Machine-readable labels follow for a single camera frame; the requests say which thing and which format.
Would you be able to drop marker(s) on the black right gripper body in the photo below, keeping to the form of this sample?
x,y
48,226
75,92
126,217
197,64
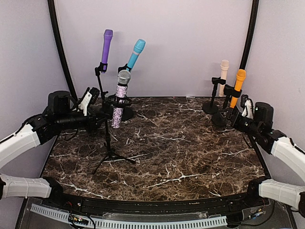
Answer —
x,y
251,129

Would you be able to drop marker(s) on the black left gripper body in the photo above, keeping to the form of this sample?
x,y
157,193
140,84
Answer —
x,y
66,119

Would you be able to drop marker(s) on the rhinestone silver-head microphone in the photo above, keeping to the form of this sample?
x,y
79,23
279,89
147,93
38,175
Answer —
x,y
124,77

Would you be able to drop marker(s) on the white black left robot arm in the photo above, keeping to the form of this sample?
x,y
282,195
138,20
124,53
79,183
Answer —
x,y
62,113

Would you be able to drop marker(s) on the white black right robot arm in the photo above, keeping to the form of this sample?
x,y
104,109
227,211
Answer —
x,y
277,144

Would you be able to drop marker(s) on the black stand holding orange microphone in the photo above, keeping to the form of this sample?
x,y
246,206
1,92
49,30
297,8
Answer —
x,y
219,119

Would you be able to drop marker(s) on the black stand holding white microphone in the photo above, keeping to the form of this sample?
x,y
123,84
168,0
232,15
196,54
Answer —
x,y
211,108

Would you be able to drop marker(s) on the black stand holding blue microphone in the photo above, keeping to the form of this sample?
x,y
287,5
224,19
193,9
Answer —
x,y
127,111

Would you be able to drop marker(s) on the orange microphone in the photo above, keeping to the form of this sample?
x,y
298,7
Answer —
x,y
240,77

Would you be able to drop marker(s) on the black stand holding purple microphone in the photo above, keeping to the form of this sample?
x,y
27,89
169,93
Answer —
x,y
106,107

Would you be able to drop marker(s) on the cream white microphone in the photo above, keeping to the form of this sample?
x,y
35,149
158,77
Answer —
x,y
224,69

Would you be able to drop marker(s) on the purple microphone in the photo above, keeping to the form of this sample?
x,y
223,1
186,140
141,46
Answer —
x,y
108,34

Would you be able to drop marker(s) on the light blue microphone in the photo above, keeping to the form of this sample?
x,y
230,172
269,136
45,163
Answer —
x,y
138,48

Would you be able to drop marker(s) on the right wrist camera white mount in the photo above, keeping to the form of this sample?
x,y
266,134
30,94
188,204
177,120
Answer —
x,y
247,105

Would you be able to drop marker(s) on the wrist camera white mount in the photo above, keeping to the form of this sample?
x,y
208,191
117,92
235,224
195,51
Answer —
x,y
247,105
89,97

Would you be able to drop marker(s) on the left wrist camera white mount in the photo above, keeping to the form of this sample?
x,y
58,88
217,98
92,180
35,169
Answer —
x,y
89,97

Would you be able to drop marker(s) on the black left corner frame post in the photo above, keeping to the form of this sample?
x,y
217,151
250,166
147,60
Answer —
x,y
60,49

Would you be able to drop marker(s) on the black corner frame post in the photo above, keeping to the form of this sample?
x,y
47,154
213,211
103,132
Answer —
x,y
250,33
60,49

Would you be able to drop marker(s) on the black front table rail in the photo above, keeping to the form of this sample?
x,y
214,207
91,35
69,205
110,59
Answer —
x,y
222,205

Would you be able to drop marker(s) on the white slotted cable duct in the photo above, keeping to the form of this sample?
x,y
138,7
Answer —
x,y
125,221

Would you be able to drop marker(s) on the black right corner frame post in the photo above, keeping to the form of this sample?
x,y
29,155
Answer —
x,y
250,33

